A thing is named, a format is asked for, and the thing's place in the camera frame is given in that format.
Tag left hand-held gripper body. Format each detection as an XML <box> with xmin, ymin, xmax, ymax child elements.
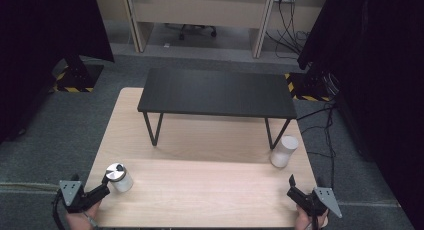
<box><xmin>59</xmin><ymin>179</ymin><xmax>111</xmax><ymax>214</ymax></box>

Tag black floor cable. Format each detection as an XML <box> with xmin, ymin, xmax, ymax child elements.
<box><xmin>296</xmin><ymin>101</ymin><xmax>338</xmax><ymax>191</ymax></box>

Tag person's left hand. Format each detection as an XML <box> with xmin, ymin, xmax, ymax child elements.
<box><xmin>65</xmin><ymin>200</ymin><xmax>101</xmax><ymax>230</ymax></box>

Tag jar with white lid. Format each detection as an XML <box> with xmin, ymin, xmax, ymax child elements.
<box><xmin>269</xmin><ymin>134</ymin><xmax>300</xmax><ymax>169</ymax></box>

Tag bundle of black cables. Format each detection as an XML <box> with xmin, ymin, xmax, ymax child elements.
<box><xmin>265</xmin><ymin>0</ymin><xmax>312</xmax><ymax>60</ymax></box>

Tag black stand base, hazard stripes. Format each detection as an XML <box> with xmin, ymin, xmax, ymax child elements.
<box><xmin>284</xmin><ymin>61</ymin><xmax>340</xmax><ymax>103</ymax></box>
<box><xmin>49</xmin><ymin>54</ymin><xmax>105</xmax><ymax>94</ymax></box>

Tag beige desk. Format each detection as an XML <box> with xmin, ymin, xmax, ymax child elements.
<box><xmin>93</xmin><ymin>0</ymin><xmax>331</xmax><ymax>59</ymax></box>

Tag black shelf with metal legs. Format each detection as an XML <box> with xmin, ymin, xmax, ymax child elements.
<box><xmin>137</xmin><ymin>67</ymin><xmax>298</xmax><ymax>150</ymax></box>

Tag person's right hand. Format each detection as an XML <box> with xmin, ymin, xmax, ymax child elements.
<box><xmin>294</xmin><ymin>204</ymin><xmax>330</xmax><ymax>230</ymax></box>

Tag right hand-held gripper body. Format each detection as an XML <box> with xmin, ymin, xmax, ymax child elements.
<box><xmin>286</xmin><ymin>185</ymin><xmax>343</xmax><ymax>221</ymax></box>

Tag black curtain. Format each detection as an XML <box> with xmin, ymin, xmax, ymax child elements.
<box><xmin>0</xmin><ymin>0</ymin><xmax>115</xmax><ymax>144</ymax></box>
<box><xmin>297</xmin><ymin>0</ymin><xmax>424</xmax><ymax>230</ymax></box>

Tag black office chair base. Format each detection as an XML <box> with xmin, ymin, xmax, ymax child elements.
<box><xmin>164</xmin><ymin>23</ymin><xmax>218</xmax><ymax>41</ymax></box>

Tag grey gripper lanyard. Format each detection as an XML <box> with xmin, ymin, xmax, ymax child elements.
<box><xmin>82</xmin><ymin>211</ymin><xmax>100</xmax><ymax>230</ymax></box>

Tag glass jar with metal lid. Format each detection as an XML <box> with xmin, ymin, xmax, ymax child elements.
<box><xmin>105</xmin><ymin>162</ymin><xmax>135</xmax><ymax>193</ymax></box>

